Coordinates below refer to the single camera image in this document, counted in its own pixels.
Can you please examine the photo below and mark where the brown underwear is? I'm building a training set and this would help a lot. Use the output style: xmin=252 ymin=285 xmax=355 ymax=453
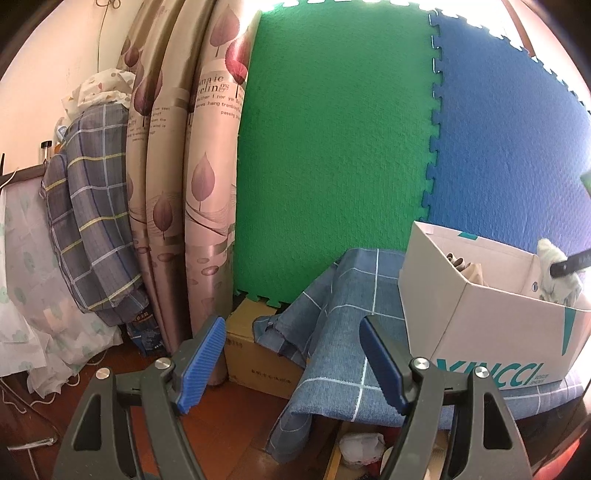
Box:
xmin=444 ymin=249 xmax=485 ymax=284

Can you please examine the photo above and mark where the blue foam mat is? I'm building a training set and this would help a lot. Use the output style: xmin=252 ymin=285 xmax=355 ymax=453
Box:
xmin=418 ymin=9 xmax=591 ymax=259

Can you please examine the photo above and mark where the pale white underwear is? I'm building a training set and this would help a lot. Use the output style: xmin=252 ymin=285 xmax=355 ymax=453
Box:
xmin=536 ymin=237 xmax=585 ymax=305

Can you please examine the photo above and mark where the white floral pillow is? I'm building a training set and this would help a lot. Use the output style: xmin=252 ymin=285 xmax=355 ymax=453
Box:
xmin=62 ymin=68 xmax=137 ymax=116

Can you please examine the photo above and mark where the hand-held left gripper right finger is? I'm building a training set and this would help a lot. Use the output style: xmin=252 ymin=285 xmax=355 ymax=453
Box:
xmin=359 ymin=315 xmax=532 ymax=480

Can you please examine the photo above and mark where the grey plaid bedding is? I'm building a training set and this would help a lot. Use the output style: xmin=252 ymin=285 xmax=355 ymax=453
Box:
xmin=41 ymin=104 xmax=151 ymax=326

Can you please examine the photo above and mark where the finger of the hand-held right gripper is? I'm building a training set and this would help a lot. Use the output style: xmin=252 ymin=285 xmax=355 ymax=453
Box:
xmin=549 ymin=249 xmax=591 ymax=278

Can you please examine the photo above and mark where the green foam mat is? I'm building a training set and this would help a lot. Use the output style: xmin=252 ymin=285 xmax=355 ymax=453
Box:
xmin=233 ymin=0 xmax=444 ymax=305

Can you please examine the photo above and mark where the blue printed carton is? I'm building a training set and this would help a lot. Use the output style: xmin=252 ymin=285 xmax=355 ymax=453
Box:
xmin=126 ymin=316 xmax=167 ymax=356

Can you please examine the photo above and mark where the white cardboard shoe box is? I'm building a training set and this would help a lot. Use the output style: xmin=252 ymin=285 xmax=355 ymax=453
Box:
xmin=398 ymin=220 xmax=591 ymax=391

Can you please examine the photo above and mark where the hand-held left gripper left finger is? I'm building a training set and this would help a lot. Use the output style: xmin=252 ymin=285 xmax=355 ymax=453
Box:
xmin=51 ymin=315 xmax=227 ymax=480

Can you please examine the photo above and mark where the leaf print curtain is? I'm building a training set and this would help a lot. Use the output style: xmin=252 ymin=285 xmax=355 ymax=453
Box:
xmin=117 ymin=0 xmax=262 ymax=384

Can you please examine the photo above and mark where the white printed sheet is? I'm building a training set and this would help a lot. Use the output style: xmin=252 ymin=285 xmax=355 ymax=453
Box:
xmin=0 ymin=178 xmax=123 ymax=398

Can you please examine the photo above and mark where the blue plaid cloth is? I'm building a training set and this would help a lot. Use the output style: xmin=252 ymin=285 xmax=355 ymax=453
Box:
xmin=253 ymin=248 xmax=591 ymax=464

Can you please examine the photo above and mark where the white plastic bag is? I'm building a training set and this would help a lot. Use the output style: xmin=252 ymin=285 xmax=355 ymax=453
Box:
xmin=339 ymin=431 xmax=386 ymax=467

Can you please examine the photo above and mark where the brown cardboard box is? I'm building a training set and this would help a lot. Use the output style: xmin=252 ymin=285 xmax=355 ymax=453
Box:
xmin=223 ymin=300 xmax=308 ymax=400

